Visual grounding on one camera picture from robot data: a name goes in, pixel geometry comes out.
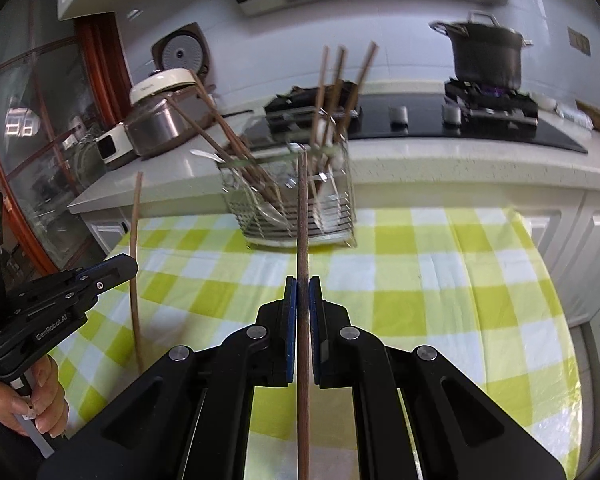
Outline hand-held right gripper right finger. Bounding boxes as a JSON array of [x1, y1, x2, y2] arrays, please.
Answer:
[[309, 275, 566, 480]]

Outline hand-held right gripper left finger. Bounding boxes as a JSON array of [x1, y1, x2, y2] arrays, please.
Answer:
[[37, 275, 299, 480]]

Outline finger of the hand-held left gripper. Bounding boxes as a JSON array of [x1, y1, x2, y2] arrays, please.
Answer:
[[65, 271, 126, 311], [55, 254, 139, 289]]

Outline light brown chopstick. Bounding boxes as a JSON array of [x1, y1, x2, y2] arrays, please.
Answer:
[[129, 170, 146, 375]]

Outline wire utensil rack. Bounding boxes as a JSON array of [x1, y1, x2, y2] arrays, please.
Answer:
[[217, 110, 359, 252]]

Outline dark brown chopstick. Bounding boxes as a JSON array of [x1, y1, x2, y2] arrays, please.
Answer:
[[295, 151, 312, 480]]

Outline group of wooden chopsticks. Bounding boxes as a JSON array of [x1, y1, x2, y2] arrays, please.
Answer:
[[167, 42, 381, 221]]

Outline person's left hand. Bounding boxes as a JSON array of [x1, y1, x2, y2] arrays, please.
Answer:
[[0, 354, 71, 439]]

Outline small white appliance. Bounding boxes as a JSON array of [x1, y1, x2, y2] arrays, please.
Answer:
[[94, 125, 142, 171]]

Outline green checked tablecloth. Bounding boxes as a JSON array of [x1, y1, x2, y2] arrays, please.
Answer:
[[45, 207, 581, 480]]

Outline metal spoon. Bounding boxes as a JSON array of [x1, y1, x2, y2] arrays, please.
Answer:
[[190, 147, 283, 226]]

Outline stainless pot with cream lid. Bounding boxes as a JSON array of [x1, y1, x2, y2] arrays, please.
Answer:
[[124, 68, 197, 157]]

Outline white spatula with hole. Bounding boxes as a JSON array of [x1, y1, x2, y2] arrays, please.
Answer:
[[309, 114, 332, 153]]

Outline red wooden glass door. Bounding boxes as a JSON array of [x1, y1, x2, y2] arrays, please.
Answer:
[[0, 10, 137, 283]]

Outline open brown rice cooker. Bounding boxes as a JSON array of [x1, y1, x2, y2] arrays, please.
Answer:
[[151, 22, 212, 87]]

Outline black glass gas cooktop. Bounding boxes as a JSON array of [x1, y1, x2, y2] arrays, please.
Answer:
[[264, 86, 589, 155]]

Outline white kitchen counter cabinets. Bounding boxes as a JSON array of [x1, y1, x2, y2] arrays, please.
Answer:
[[69, 80, 600, 328]]

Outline black cooking pot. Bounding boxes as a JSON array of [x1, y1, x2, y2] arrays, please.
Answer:
[[429, 10, 535, 92]]

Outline white packet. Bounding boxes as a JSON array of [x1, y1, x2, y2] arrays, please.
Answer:
[[555, 102, 595, 130]]

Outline wall outlet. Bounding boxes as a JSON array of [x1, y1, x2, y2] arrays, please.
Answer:
[[567, 27, 592, 57]]

